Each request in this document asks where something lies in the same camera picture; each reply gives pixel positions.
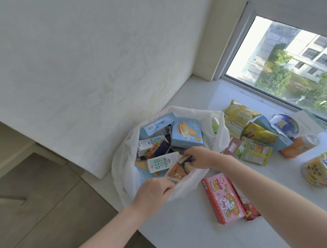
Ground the person's left hand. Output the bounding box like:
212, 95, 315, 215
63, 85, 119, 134
129, 177, 177, 218

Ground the person's right hand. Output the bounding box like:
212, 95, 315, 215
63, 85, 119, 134
183, 146, 229, 170

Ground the snack packet with pancake picture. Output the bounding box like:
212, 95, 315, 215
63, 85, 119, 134
163, 155, 197, 188

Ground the person's right forearm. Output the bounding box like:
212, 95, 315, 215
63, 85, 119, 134
223, 154, 327, 239

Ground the person's left forearm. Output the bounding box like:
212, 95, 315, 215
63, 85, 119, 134
81, 203, 154, 248

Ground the light blue biscuit box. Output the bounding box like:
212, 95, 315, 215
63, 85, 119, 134
171, 116, 204, 149

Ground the white milk carton green print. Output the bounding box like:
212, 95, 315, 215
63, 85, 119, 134
146, 151, 180, 174

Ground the purple snack packet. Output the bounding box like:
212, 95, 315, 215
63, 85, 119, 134
146, 140, 171, 160

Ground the brown snack packet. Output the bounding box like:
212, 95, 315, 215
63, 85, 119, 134
222, 137, 243, 157

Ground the light blue carton with barcode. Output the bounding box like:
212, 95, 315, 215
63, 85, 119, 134
139, 112, 176, 137

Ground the white milk carton dark print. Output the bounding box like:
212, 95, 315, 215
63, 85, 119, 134
137, 135, 169, 157

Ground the white plastic bag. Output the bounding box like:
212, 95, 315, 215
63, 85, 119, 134
112, 105, 230, 208

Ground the pink cartoon rabbit box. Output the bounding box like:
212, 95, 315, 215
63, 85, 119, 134
202, 173, 247, 225

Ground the yellow-green snack bag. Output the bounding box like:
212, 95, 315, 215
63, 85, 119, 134
222, 100, 262, 140

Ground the green and yellow snack packet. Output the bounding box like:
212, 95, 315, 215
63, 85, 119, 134
240, 137, 273, 166

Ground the yellow chips bag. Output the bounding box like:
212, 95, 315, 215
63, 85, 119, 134
241, 122, 279, 144

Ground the red snack packet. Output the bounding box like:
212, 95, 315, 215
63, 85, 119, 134
240, 197, 261, 221

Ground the light blue flat box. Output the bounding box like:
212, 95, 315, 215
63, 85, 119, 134
249, 115, 294, 153

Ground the dark blue round snack bag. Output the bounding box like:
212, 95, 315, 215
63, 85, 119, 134
268, 113, 299, 140

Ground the orange drink pack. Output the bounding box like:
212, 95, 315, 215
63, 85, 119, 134
279, 133, 320, 159

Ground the white and teal box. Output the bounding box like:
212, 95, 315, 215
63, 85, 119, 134
290, 109, 327, 134

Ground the yellow bread packet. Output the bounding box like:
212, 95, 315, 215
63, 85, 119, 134
301, 152, 327, 188

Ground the grey roller blind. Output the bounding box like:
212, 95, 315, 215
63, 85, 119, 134
245, 0, 327, 37

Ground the window with white frame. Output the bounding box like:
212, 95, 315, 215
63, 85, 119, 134
213, 0, 327, 120

